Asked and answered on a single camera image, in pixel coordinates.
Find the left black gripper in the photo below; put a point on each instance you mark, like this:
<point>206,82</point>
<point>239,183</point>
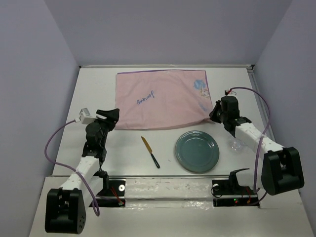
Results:
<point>111,117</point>

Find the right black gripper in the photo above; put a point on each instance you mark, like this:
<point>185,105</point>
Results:
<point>212,114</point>

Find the clear plastic cup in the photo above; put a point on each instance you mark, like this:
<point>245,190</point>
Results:
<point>236,144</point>

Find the pink cloth placemat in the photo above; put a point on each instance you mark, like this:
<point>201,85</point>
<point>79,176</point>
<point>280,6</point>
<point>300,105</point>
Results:
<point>162,99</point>

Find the teal round plate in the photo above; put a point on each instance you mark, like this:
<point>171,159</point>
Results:
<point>197,151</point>

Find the gold knife black handle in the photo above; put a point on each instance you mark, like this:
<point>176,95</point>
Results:
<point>150,151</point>

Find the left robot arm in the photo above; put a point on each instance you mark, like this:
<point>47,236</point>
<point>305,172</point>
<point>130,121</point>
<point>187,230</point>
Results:
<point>66,206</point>

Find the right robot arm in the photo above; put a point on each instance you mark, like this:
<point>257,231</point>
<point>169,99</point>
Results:
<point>277,168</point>

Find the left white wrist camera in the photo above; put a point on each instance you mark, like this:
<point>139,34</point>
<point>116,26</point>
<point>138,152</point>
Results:
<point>84,117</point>

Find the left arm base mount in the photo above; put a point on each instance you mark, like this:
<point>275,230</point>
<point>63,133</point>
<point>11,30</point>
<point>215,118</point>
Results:
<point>112,194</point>

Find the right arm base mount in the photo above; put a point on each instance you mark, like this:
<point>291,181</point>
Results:
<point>228,193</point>

